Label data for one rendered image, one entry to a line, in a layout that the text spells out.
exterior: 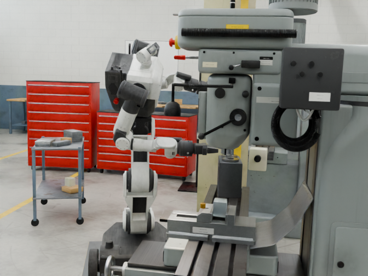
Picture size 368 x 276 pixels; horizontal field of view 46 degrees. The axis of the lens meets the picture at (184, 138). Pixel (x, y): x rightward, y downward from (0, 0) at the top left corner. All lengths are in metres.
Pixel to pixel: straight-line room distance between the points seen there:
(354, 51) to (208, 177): 2.20
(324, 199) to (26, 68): 11.17
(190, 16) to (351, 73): 0.68
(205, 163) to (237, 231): 2.05
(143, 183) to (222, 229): 0.91
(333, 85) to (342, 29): 9.60
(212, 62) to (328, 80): 0.49
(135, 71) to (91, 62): 9.33
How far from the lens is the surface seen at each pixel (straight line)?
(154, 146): 2.35
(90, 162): 7.12
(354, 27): 11.20
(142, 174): 2.52
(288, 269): 2.05
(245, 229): 1.71
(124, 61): 2.45
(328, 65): 1.55
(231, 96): 1.81
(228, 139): 1.84
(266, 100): 1.78
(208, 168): 3.72
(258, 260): 1.92
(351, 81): 1.83
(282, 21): 1.79
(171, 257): 1.96
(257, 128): 1.79
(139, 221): 2.72
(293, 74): 1.54
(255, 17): 1.79
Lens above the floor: 1.62
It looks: 8 degrees down
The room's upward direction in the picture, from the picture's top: 2 degrees clockwise
